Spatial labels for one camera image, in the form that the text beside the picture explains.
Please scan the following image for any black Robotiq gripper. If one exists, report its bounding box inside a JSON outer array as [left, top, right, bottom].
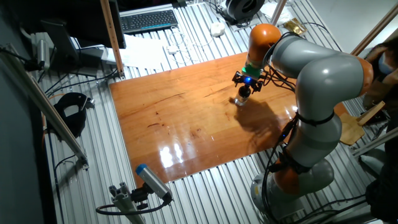
[[232, 72, 266, 93]]

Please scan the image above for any clear glass jar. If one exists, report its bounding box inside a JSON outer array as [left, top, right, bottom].
[[233, 93, 249, 107]]

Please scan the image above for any person left forearm brown sleeve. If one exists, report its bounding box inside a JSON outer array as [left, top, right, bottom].
[[361, 79, 390, 109]]

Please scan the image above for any person left hand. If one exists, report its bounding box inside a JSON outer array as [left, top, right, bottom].
[[381, 67, 398, 86]]

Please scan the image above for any white lumpy plastic object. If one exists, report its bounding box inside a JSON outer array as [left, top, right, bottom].
[[210, 21, 226, 38]]

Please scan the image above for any gold foil packet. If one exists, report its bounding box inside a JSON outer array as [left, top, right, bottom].
[[283, 17, 308, 36]]

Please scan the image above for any large wooden board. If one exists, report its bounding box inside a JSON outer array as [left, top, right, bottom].
[[108, 51, 349, 188]]

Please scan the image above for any light wooden stool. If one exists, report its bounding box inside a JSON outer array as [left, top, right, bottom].
[[338, 100, 387, 147]]

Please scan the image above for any white paper sheet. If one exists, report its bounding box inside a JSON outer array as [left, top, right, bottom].
[[105, 33, 169, 71]]

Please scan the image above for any black computer keyboard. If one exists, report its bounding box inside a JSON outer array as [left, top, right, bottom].
[[119, 9, 179, 34]]

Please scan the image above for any person head dark hair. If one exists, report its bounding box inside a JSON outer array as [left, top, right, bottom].
[[364, 39, 398, 75]]

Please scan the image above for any slanted wooden beam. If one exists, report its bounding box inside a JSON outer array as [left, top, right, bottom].
[[352, 2, 398, 55]]

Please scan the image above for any short aluminium bar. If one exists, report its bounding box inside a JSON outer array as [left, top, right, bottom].
[[349, 126, 398, 157]]

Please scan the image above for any black computer monitor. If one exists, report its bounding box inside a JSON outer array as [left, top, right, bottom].
[[12, 0, 127, 50]]

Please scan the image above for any black bulky object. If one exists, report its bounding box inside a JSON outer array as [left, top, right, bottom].
[[364, 111, 398, 223]]

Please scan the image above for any dark grey monitor stand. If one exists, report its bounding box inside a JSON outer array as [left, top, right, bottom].
[[40, 19, 105, 77]]

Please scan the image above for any small silver cylinder device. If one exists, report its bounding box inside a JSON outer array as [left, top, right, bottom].
[[36, 38, 52, 71]]

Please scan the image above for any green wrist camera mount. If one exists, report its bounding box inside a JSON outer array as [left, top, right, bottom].
[[241, 63, 262, 79]]

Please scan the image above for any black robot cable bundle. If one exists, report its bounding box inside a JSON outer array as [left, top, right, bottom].
[[260, 21, 368, 224]]

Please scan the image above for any white slanted post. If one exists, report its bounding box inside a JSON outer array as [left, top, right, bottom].
[[269, 0, 288, 27]]

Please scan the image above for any white charger with cable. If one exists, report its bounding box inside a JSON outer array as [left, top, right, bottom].
[[167, 26, 216, 65]]

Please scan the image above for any grey camera with blue cap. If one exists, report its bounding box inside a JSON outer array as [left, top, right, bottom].
[[135, 163, 174, 203]]

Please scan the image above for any wooden frame post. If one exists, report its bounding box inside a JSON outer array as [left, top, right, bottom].
[[99, 0, 126, 79]]

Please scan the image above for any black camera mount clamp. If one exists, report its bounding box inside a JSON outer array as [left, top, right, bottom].
[[130, 184, 150, 210]]

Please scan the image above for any aluminium extrusion camera stand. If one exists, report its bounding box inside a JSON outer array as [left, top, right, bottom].
[[108, 182, 146, 224]]

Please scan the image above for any black ring-shaped headset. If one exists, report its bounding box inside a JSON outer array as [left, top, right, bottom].
[[53, 91, 96, 139]]

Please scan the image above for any black camera cable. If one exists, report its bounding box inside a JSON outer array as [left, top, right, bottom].
[[95, 198, 170, 217]]

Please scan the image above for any long aluminium frame rail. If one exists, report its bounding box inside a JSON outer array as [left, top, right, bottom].
[[0, 43, 90, 170]]

